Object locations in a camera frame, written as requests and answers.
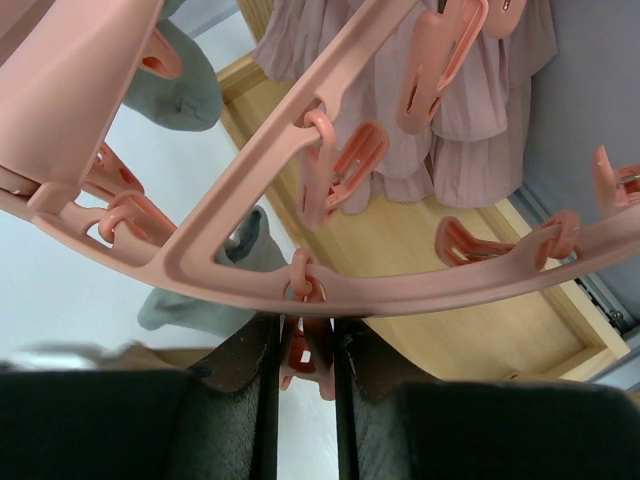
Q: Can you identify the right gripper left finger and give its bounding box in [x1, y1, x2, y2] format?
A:
[1, 314, 280, 479]

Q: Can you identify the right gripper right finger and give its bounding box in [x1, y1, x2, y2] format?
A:
[335, 319, 639, 479]

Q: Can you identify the pink round clip hanger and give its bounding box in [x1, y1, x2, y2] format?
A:
[1, 1, 639, 398]

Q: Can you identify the grey sock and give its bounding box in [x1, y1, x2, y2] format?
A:
[137, 205, 296, 339]
[123, 1, 223, 132]

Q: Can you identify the pink fabric pile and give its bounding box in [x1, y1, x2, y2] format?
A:
[252, 0, 559, 216]

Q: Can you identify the wooden tray frame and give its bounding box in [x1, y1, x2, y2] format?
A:
[214, 0, 632, 384]

